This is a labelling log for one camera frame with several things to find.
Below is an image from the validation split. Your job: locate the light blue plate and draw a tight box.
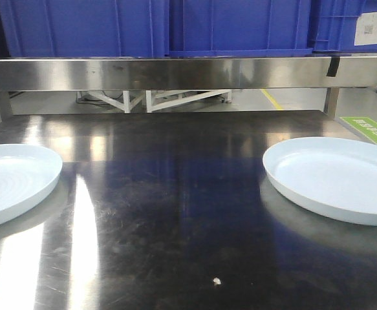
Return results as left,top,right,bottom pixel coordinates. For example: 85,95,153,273
263,137,377,226
0,144,63,225

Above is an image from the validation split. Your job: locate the middle blue plastic crate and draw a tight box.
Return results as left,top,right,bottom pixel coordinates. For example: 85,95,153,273
169,0,312,57

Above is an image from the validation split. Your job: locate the blue plastic crate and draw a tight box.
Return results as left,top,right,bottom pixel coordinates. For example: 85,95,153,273
0,1,169,58
308,1,377,53
169,0,312,57

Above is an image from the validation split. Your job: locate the small white crumb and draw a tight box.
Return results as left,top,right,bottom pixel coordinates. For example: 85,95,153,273
213,278,222,285

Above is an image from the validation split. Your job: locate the black tape strip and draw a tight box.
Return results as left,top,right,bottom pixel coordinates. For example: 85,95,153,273
326,56,341,77

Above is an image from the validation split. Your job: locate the green floor sign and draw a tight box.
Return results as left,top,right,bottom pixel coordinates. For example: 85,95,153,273
340,116,377,144

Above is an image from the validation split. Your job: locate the right blue plastic crate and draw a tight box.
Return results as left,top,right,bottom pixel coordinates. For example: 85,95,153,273
308,1,377,53

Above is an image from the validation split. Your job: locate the left blue plastic crate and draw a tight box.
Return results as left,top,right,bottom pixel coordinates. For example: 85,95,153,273
0,1,169,58

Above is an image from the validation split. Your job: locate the white paper label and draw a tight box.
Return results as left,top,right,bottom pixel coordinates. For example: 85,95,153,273
354,12,377,46

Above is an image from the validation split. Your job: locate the white metal frame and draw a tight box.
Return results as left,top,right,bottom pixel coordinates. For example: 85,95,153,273
76,89,232,114

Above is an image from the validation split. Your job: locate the right steel shelf post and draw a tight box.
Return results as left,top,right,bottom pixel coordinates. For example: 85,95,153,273
323,87,340,118

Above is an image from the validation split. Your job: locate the steel shelf post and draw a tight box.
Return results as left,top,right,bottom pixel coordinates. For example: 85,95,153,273
0,92,14,121
323,87,340,118

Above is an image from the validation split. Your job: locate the left steel shelf post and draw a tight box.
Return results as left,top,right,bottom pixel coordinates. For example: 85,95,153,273
0,92,14,121

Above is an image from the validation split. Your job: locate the stainless steel shelf rail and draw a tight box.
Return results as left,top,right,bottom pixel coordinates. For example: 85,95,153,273
0,54,377,92

